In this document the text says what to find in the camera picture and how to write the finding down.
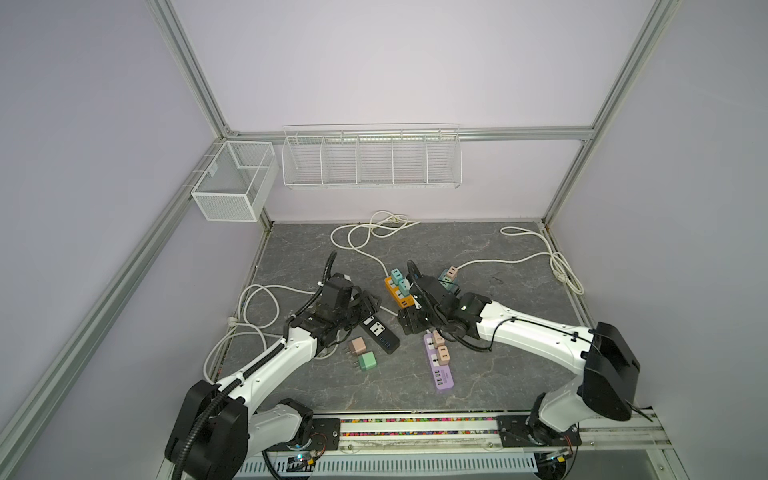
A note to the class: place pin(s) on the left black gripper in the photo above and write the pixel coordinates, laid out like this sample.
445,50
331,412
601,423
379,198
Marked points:
366,304

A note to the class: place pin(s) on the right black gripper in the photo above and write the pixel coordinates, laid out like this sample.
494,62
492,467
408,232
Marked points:
409,320

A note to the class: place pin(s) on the orange power strip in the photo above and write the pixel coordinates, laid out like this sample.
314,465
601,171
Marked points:
403,301

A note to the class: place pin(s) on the teal charger plug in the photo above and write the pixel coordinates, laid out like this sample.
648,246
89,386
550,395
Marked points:
397,277
404,287

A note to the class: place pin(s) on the pink USB charger plug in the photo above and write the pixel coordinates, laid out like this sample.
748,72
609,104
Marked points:
357,346

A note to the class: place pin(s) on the black power strip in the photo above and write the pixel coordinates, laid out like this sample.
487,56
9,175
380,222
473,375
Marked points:
381,334

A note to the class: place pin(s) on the green USB charger plug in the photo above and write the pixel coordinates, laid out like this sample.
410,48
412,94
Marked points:
367,361

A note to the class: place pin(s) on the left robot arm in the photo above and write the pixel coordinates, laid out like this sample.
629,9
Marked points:
222,424

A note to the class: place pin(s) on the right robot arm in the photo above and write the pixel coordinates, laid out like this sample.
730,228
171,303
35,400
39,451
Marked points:
605,369

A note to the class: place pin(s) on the pink plug upper purple strip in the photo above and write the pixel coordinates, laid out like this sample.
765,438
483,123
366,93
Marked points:
438,340

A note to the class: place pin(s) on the pink plug purple strip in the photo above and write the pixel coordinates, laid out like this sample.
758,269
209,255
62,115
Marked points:
438,340
443,355

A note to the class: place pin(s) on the pink plug on teal strip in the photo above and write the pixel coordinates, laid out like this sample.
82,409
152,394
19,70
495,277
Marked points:
451,273

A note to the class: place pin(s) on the pink plug lower purple strip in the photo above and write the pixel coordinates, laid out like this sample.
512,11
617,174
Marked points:
443,355

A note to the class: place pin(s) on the purple power strip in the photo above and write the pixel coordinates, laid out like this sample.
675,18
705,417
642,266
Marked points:
441,375

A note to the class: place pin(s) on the small white mesh basket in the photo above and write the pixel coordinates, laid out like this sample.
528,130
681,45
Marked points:
236,183

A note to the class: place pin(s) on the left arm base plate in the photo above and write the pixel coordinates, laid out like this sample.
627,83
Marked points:
322,433

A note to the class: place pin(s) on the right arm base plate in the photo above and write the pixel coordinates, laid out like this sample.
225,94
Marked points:
514,431

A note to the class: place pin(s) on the long white wire basket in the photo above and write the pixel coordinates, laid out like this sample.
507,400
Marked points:
372,156

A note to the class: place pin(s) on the white slotted cable duct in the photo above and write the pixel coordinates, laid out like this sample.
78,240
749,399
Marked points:
345,466

